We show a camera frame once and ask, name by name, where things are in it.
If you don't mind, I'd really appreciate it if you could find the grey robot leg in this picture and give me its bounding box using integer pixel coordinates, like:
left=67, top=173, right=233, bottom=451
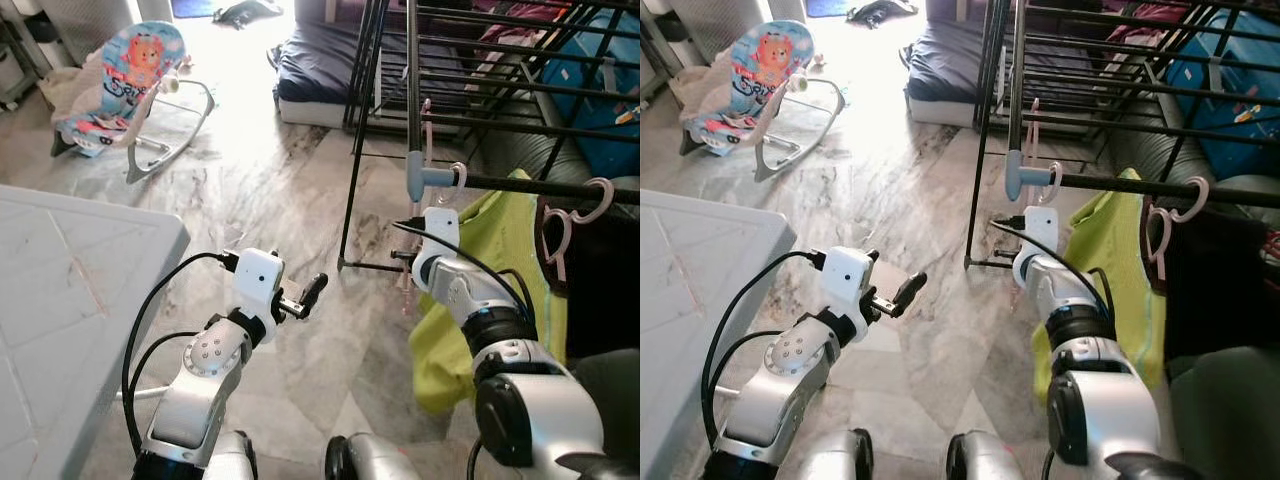
left=323, top=433, right=421, bottom=480
left=945, top=430, right=1036, bottom=480
left=205, top=430, right=259, bottom=480
left=790, top=428, right=876, bottom=480

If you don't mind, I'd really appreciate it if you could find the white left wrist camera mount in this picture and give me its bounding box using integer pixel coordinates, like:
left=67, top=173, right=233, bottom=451
left=232, top=248, right=286, bottom=321
left=818, top=246, right=879, bottom=321

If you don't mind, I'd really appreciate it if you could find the grey robot right leg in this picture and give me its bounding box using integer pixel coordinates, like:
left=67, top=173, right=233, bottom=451
left=945, top=430, right=1036, bottom=480
left=323, top=433, right=421, bottom=480

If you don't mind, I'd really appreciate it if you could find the dark green leather sofa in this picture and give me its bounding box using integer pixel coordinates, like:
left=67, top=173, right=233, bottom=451
left=1100, top=100, right=1280, bottom=480
left=470, top=100, right=641, bottom=480

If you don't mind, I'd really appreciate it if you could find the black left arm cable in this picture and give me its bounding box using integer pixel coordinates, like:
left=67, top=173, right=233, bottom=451
left=700, top=250, right=829, bottom=451
left=120, top=250, right=241, bottom=461

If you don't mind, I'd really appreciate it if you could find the pink plastic hanger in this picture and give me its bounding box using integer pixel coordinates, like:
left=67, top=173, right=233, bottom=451
left=543, top=177, right=614, bottom=283
left=400, top=97, right=469, bottom=317
left=1022, top=97, right=1067, bottom=209
left=1145, top=175, right=1211, bottom=283

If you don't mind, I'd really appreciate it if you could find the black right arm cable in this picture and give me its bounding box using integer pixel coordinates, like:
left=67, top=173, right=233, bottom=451
left=392, top=215, right=546, bottom=331
left=990, top=215, right=1121, bottom=321

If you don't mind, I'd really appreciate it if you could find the grey robot left leg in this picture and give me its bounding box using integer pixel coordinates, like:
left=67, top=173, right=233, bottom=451
left=205, top=430, right=259, bottom=480
left=790, top=428, right=876, bottom=480

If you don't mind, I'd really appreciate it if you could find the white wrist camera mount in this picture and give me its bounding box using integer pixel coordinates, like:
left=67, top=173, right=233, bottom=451
left=420, top=206, right=463, bottom=263
left=232, top=248, right=286, bottom=321
left=818, top=246, right=879, bottom=321
left=1020, top=206, right=1061, bottom=266

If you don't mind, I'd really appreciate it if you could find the black hanging garment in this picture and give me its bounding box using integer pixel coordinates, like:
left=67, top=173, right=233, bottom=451
left=1140, top=195, right=1280, bottom=366
left=538, top=195, right=641, bottom=363

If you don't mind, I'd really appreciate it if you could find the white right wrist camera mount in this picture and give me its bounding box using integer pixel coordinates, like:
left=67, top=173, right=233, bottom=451
left=420, top=206, right=463, bottom=263
left=1020, top=206, right=1061, bottom=266

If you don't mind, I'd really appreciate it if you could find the white shelving unit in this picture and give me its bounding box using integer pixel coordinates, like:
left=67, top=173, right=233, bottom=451
left=640, top=0, right=691, bottom=106
left=0, top=0, right=51, bottom=111

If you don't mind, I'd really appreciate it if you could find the black metal drying rack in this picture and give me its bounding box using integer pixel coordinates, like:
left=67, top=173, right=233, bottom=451
left=965, top=0, right=1280, bottom=269
left=338, top=0, right=641, bottom=273

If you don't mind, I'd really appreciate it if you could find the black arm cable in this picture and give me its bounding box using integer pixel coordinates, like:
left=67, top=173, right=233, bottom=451
left=700, top=250, right=829, bottom=451
left=120, top=250, right=241, bottom=461
left=392, top=215, right=546, bottom=331
left=990, top=215, right=1121, bottom=321

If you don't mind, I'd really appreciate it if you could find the pink patterned cloth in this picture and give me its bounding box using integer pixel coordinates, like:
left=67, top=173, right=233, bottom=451
left=478, top=0, right=561, bottom=71
left=1105, top=0, right=1191, bottom=61

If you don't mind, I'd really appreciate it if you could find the colourful baby bouncer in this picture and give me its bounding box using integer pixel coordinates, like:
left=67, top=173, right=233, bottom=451
left=678, top=20, right=846, bottom=184
left=50, top=20, right=216, bottom=184

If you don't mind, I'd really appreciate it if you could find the blue bag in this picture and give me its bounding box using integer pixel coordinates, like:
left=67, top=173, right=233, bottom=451
left=540, top=8, right=641, bottom=179
left=1165, top=8, right=1280, bottom=181

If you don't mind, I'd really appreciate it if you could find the dark blue mattress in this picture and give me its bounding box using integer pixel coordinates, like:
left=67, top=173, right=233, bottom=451
left=905, top=22, right=1111, bottom=126
left=272, top=22, right=481, bottom=126

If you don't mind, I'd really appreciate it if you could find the black cloth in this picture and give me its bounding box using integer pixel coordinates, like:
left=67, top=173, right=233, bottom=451
left=845, top=0, right=919, bottom=29
left=212, top=0, right=286, bottom=29

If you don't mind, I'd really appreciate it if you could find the green garment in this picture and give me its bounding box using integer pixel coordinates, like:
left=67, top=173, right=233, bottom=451
left=1030, top=168, right=1169, bottom=401
left=408, top=168, right=569, bottom=416

